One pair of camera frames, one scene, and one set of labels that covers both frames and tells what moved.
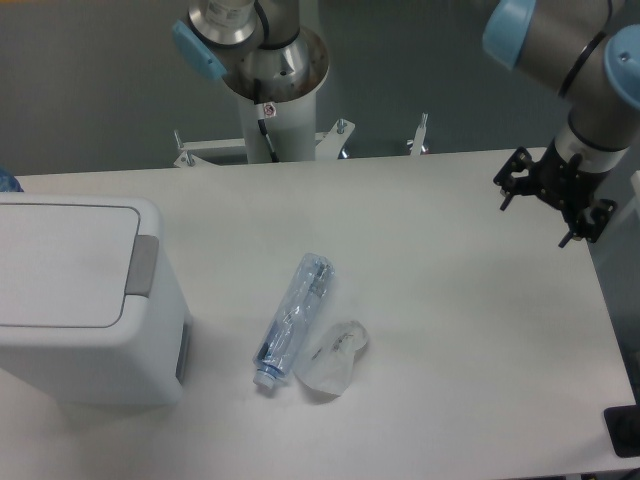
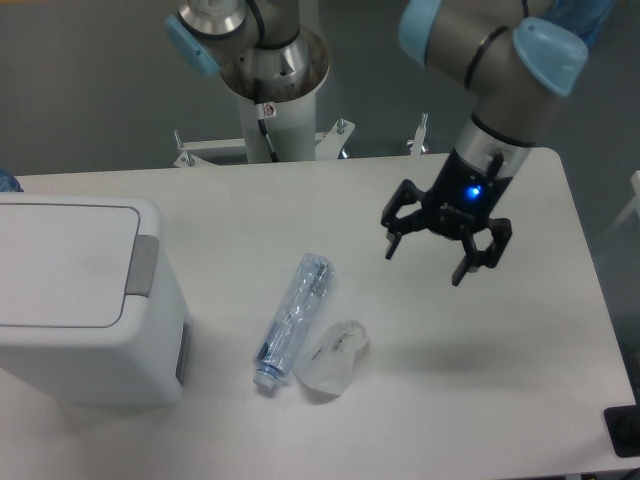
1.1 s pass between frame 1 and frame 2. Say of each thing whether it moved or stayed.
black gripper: moved
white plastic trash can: stayed
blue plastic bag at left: stayed
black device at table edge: stayed
